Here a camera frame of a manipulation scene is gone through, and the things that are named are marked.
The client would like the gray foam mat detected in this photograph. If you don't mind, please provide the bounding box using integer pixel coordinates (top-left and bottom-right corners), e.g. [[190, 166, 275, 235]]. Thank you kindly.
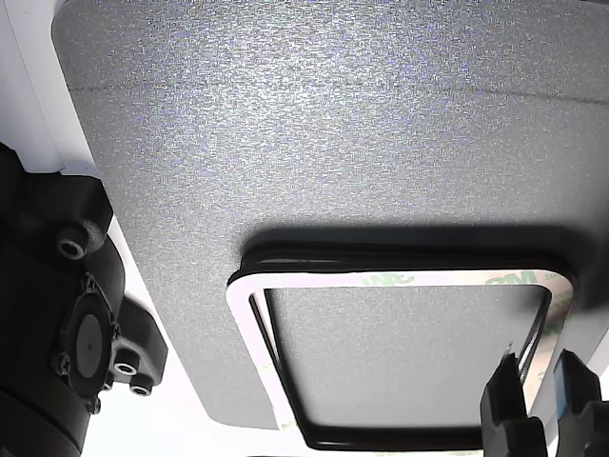
[[50, 0, 609, 432]]

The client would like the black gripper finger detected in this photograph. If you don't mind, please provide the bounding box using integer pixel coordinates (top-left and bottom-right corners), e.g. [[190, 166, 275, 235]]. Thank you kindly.
[[479, 340, 547, 457], [553, 349, 609, 457]]

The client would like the black frame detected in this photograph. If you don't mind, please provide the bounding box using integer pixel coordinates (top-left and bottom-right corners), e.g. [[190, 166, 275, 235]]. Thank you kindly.
[[237, 241, 582, 442]]

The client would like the white rail profile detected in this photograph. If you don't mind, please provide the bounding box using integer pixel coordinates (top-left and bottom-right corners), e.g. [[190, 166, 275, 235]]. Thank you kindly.
[[0, 0, 104, 176]]

